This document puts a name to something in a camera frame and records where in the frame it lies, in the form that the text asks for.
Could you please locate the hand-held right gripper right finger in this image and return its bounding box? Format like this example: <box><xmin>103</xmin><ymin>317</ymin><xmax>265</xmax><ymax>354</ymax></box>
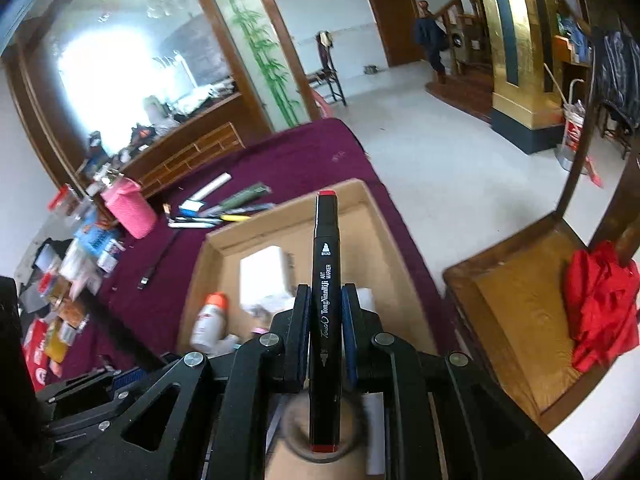
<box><xmin>341</xmin><ymin>283</ymin><xmax>583</xmax><ymax>480</ymax></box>

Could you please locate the pink knitted cup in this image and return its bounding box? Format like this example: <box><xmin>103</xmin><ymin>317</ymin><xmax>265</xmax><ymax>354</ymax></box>
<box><xmin>100</xmin><ymin>177</ymin><xmax>158</xmax><ymax>240</ymax></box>

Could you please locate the dark wooden chair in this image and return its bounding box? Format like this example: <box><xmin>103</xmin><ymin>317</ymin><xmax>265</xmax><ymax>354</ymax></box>
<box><xmin>305</xmin><ymin>30</ymin><xmax>348</xmax><ymax>108</ymax></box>

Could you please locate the plastic jar red lid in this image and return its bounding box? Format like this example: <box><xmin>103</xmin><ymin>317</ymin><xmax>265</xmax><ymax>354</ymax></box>
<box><xmin>47</xmin><ymin>185</ymin><xmax>83</xmax><ymax>216</ymax></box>

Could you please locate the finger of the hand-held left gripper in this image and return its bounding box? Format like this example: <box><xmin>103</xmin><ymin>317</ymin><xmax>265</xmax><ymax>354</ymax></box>
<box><xmin>37</xmin><ymin>355</ymin><xmax>173</xmax><ymax>441</ymax></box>

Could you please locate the red cloth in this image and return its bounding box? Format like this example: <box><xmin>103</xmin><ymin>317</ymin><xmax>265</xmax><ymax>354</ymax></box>
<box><xmin>564</xmin><ymin>240</ymin><xmax>640</xmax><ymax>373</ymax></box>

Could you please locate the cardboard box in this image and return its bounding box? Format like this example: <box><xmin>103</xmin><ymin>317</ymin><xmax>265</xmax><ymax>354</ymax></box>
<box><xmin>177</xmin><ymin>178</ymin><xmax>451</xmax><ymax>480</ymax></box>

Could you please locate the plastic jar blue label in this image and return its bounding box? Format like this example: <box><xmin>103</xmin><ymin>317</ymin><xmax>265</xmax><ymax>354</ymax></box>
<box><xmin>75</xmin><ymin>212</ymin><xmax>121</xmax><ymax>256</ymax></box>

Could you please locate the maroon tablecloth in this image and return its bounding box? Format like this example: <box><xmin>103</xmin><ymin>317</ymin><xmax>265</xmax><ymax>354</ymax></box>
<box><xmin>20</xmin><ymin>117</ymin><xmax>451</xmax><ymax>396</ymax></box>

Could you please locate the small black pen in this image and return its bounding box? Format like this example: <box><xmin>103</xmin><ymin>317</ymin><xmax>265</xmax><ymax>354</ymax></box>
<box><xmin>136</xmin><ymin>227</ymin><xmax>185</xmax><ymax>292</ymax></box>

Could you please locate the black marker red cap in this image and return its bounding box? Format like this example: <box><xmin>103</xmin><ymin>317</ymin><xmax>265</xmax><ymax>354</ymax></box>
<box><xmin>307</xmin><ymin>190</ymin><xmax>346</xmax><ymax>456</ymax></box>

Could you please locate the white barcode box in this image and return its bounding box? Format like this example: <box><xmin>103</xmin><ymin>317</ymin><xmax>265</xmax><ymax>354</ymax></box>
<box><xmin>97</xmin><ymin>242</ymin><xmax>126</xmax><ymax>273</ymax></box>

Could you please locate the wooden cabinet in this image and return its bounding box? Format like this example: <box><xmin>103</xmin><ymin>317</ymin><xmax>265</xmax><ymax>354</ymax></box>
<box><xmin>120</xmin><ymin>90</ymin><xmax>271</xmax><ymax>201</ymax></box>

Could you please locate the white rectangular bar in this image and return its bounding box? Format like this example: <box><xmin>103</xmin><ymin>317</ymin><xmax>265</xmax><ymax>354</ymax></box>
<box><xmin>356</xmin><ymin>287</ymin><xmax>387</xmax><ymax>476</ymax></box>

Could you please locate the white charger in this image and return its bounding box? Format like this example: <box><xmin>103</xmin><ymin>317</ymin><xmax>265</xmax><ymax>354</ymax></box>
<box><xmin>239</xmin><ymin>246</ymin><xmax>296</xmax><ymax>318</ymax></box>

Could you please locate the gold pillar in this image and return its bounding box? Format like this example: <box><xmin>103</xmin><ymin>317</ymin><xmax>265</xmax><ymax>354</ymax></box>
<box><xmin>470</xmin><ymin>0</ymin><xmax>566</xmax><ymax>156</ymax></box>

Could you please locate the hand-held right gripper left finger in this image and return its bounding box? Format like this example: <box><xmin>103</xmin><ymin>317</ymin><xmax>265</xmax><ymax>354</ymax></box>
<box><xmin>50</xmin><ymin>284</ymin><xmax>313</xmax><ymax>480</ymax></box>

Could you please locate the wooden staircase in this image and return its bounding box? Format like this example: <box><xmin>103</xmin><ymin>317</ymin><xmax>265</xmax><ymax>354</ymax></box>
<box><xmin>425</xmin><ymin>0</ymin><xmax>496</xmax><ymax>121</ymax></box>

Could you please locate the red packet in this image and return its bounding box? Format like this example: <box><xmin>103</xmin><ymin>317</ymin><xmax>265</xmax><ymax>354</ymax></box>
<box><xmin>22</xmin><ymin>317</ymin><xmax>55</xmax><ymax>393</ymax></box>

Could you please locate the wooden door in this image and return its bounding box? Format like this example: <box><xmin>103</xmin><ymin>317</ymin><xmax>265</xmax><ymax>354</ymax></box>
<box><xmin>359</xmin><ymin>0</ymin><xmax>426</xmax><ymax>68</ymax></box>

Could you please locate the green pen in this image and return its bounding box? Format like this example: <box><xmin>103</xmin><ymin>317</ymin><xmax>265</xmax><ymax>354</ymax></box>
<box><xmin>205</xmin><ymin>185</ymin><xmax>273</xmax><ymax>216</ymax></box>

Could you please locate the white bucket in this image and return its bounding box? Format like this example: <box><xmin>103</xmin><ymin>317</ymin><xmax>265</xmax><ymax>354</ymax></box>
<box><xmin>562</xmin><ymin>100</ymin><xmax>589</xmax><ymax>171</ymax></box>

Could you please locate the white glue bottle orange cap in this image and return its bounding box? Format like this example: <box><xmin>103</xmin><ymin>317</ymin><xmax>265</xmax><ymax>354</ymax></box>
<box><xmin>190</xmin><ymin>292</ymin><xmax>230</xmax><ymax>353</ymax></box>

